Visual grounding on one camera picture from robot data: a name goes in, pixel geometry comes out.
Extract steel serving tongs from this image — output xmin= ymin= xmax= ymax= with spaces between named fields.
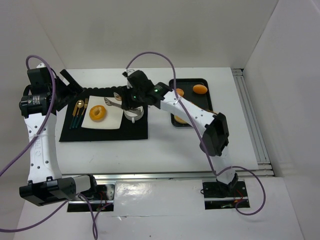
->
xmin=103 ymin=91 xmax=141 ymax=116

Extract dark orange ring doughnut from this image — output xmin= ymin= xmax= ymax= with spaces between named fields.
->
xmin=89 ymin=105 xmax=107 ymax=122

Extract small round bun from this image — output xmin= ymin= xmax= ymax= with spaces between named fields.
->
xmin=176 ymin=88 xmax=185 ymax=97

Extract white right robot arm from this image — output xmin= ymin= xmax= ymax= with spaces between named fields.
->
xmin=121 ymin=70 xmax=238 ymax=192

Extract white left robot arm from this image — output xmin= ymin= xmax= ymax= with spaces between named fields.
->
xmin=19 ymin=64 xmax=97 ymax=206

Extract white square plate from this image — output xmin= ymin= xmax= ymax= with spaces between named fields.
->
xmin=80 ymin=96 xmax=123 ymax=130

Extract orange round bun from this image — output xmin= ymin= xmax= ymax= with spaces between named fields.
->
xmin=192 ymin=84 xmax=208 ymax=95

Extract black baking tray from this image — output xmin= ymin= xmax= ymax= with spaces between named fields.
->
xmin=176 ymin=78 xmax=213 ymax=111

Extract gold spoon teal handle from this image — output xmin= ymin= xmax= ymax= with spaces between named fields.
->
xmin=70 ymin=99 xmax=85 ymax=129

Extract gold knife teal handle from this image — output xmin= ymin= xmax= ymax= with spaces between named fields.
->
xmin=69 ymin=103 xmax=78 ymax=129

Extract gold fork teal handle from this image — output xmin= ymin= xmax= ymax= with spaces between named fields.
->
xmin=75 ymin=98 xmax=89 ymax=129

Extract white two-handled soup bowl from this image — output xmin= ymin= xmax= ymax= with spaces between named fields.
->
xmin=123 ymin=106 xmax=144 ymax=124

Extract pale orange ring doughnut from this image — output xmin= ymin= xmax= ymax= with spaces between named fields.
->
xmin=174 ymin=115 xmax=187 ymax=125

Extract aluminium table edge rail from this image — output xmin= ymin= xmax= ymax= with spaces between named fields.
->
xmin=93 ymin=171 xmax=216 ymax=181

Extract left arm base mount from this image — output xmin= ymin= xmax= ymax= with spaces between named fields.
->
xmin=67 ymin=180 xmax=116 ymax=213

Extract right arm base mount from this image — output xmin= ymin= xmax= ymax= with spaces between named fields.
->
xmin=200 ymin=181 xmax=250 ymax=210

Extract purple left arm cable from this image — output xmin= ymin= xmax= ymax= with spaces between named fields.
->
xmin=0 ymin=54 xmax=99 ymax=240

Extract aluminium side rail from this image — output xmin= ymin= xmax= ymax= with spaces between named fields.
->
xmin=231 ymin=68 xmax=275 ymax=177

